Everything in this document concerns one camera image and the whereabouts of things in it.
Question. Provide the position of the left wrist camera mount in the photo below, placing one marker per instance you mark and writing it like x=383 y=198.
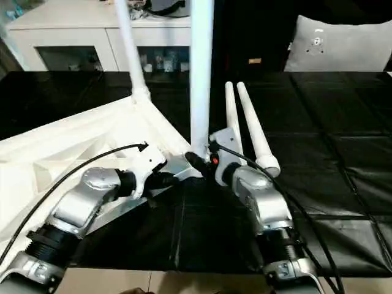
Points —
x=150 y=159

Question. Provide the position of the black cabinet gold label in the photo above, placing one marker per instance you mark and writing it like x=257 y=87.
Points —
x=251 y=30

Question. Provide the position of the white plastic table leg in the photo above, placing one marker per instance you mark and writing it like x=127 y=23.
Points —
x=200 y=76
x=231 y=107
x=255 y=128
x=131 y=46

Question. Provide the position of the dark helmet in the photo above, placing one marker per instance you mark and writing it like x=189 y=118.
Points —
x=170 y=7

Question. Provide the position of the light blue hanging strip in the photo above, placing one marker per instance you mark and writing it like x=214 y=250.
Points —
x=13 y=13

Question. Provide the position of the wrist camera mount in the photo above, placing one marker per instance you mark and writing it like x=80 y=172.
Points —
x=150 y=159
x=226 y=144

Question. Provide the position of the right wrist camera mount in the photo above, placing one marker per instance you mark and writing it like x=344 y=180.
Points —
x=226 y=144

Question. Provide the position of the white plastic table top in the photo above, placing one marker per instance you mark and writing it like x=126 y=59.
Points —
x=61 y=144

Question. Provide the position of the brown rounded robot part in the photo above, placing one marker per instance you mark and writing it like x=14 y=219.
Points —
x=134 y=291

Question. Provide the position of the white cabinet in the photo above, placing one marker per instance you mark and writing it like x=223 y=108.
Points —
x=76 y=36

